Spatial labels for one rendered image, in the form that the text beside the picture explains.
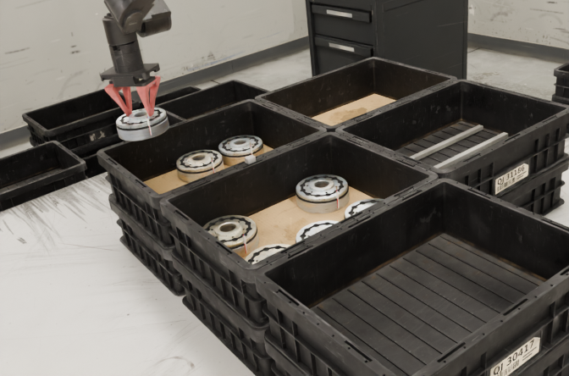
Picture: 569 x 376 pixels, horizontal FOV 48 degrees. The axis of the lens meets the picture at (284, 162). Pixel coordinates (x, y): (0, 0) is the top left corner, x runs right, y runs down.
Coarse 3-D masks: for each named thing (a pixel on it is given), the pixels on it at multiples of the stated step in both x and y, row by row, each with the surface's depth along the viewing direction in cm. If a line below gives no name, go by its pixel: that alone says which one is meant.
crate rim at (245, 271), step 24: (360, 144) 125; (240, 168) 121; (408, 168) 115; (192, 192) 115; (408, 192) 106; (168, 216) 110; (360, 216) 101; (216, 240) 99; (312, 240) 96; (240, 264) 92; (264, 264) 92
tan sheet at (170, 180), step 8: (264, 152) 150; (224, 168) 145; (160, 176) 144; (168, 176) 144; (176, 176) 144; (152, 184) 141; (160, 184) 141; (168, 184) 141; (176, 184) 140; (184, 184) 140; (160, 192) 137
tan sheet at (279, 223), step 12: (360, 192) 128; (276, 204) 128; (288, 204) 127; (348, 204) 125; (252, 216) 124; (264, 216) 124; (276, 216) 123; (288, 216) 123; (300, 216) 122; (312, 216) 122; (324, 216) 122; (336, 216) 121; (264, 228) 120; (276, 228) 120; (288, 228) 119; (300, 228) 119; (264, 240) 116; (276, 240) 116; (288, 240) 115
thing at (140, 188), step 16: (272, 112) 147; (176, 128) 144; (320, 128) 134; (128, 144) 138; (288, 144) 129; (112, 160) 130; (128, 176) 123; (208, 176) 119; (144, 192) 117; (160, 208) 115
